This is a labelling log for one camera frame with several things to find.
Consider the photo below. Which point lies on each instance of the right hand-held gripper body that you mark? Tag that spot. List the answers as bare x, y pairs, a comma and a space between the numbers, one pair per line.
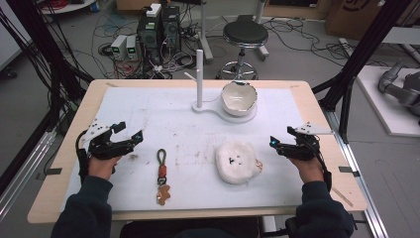
302, 147

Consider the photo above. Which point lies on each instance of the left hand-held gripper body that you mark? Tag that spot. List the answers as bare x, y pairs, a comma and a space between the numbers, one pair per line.
105, 148

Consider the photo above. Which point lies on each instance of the person's left hand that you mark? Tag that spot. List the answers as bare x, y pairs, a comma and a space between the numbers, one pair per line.
103, 167

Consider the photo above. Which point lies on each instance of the person's right hand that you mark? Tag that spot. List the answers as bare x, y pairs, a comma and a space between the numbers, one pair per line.
308, 170

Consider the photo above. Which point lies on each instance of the white plush pouch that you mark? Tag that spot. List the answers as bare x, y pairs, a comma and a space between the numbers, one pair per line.
236, 165

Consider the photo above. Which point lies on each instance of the grey tape piece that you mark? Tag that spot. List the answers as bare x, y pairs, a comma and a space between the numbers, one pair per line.
53, 171
348, 170

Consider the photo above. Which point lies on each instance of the white table mat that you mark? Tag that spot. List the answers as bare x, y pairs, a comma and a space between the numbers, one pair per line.
185, 158

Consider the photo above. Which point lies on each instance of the white ceramic bowl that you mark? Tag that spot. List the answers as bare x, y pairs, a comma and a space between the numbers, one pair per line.
238, 98

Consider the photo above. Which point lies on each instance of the grey power supply unit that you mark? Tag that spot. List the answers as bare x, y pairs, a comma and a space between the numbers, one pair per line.
118, 48
131, 48

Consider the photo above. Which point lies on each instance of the white platform board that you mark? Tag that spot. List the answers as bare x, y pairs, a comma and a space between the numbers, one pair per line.
376, 109

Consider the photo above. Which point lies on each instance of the white stand with pole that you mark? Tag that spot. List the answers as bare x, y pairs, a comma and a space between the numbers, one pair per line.
199, 79

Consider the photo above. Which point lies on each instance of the black computer tower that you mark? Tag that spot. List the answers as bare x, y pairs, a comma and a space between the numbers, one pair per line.
149, 39
170, 26

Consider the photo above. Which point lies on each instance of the white metal stand leg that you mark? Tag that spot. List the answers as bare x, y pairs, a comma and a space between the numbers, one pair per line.
205, 33
262, 29

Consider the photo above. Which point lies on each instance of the black round stool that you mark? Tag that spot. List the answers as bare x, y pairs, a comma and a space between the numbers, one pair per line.
245, 34

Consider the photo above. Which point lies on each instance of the white box device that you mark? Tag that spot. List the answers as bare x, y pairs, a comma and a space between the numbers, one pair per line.
153, 10

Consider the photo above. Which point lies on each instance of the brown cardboard box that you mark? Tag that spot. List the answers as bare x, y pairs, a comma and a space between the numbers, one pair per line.
360, 16

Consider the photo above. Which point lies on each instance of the aluminium rail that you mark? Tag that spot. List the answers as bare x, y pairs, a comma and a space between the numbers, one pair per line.
363, 191
23, 172

